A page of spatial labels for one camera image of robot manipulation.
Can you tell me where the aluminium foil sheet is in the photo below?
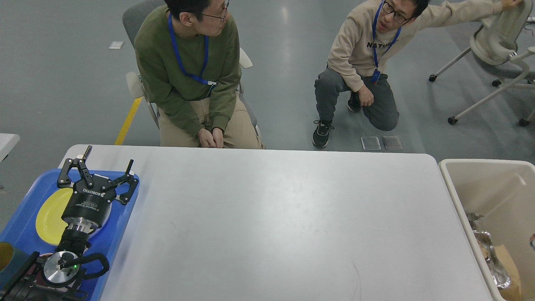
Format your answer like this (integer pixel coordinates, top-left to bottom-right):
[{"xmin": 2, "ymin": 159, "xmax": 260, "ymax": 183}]
[{"xmin": 466, "ymin": 213, "xmax": 484, "ymax": 231}]

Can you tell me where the person in beige sweatshirt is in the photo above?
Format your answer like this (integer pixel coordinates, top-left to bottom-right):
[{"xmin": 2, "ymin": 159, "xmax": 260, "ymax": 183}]
[{"xmin": 312, "ymin": 0, "xmax": 520, "ymax": 148}]

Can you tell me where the floor outlet plate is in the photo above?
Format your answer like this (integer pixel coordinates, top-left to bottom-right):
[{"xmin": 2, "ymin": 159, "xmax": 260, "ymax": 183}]
[
  {"xmin": 382, "ymin": 136, "xmax": 403, "ymax": 151},
  {"xmin": 361, "ymin": 136, "xmax": 382, "ymax": 151}
]

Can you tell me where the white office chair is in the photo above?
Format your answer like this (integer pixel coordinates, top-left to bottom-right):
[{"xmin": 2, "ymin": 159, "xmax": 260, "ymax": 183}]
[{"xmin": 428, "ymin": 0, "xmax": 534, "ymax": 125}]

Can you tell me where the beige plastic bin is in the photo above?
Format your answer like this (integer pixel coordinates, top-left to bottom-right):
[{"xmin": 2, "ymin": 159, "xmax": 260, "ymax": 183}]
[{"xmin": 439, "ymin": 159, "xmax": 535, "ymax": 301}]

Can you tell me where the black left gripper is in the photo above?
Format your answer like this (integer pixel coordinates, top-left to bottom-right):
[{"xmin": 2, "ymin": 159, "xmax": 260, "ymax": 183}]
[{"xmin": 56, "ymin": 145, "xmax": 139, "ymax": 235}]

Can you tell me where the aluminium foil tray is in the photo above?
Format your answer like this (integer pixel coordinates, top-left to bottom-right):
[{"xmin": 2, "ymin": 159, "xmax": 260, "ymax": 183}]
[{"xmin": 473, "ymin": 230, "xmax": 512, "ymax": 290}]

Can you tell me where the floor outlet plate left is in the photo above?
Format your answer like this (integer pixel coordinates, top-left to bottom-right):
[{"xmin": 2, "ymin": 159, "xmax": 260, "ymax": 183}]
[{"xmin": 361, "ymin": 136, "xmax": 382, "ymax": 151}]

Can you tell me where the dark teal mug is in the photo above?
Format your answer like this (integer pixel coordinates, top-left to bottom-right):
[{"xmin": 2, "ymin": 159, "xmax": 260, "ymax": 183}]
[{"xmin": 0, "ymin": 242, "xmax": 29, "ymax": 289}]

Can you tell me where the white side table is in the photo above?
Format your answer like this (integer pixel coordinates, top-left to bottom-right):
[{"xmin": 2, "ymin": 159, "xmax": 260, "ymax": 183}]
[{"xmin": 0, "ymin": 133, "xmax": 20, "ymax": 162}]

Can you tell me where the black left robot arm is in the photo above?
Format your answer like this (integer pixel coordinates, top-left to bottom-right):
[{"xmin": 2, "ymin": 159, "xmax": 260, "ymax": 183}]
[{"xmin": 1, "ymin": 145, "xmax": 140, "ymax": 301}]

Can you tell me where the floor outlet plate right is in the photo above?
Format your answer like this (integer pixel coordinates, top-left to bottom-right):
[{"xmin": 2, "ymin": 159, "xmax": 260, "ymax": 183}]
[{"xmin": 382, "ymin": 136, "xmax": 403, "ymax": 151}]

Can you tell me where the blue plastic tray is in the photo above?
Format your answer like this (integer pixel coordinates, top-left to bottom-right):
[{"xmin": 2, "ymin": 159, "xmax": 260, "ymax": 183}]
[{"xmin": 0, "ymin": 169, "xmax": 141, "ymax": 301}]

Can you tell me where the grey office chair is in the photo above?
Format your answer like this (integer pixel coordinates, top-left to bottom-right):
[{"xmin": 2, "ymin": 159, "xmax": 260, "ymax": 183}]
[{"xmin": 122, "ymin": 0, "xmax": 261, "ymax": 136}]

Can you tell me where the person in khaki trousers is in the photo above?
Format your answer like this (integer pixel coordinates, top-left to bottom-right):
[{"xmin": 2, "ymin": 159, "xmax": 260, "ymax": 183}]
[{"xmin": 134, "ymin": 0, "xmax": 265, "ymax": 149}]

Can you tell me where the yellow plate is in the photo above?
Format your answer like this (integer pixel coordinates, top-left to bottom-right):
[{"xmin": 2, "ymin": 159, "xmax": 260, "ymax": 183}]
[{"xmin": 35, "ymin": 187, "xmax": 73, "ymax": 246}]

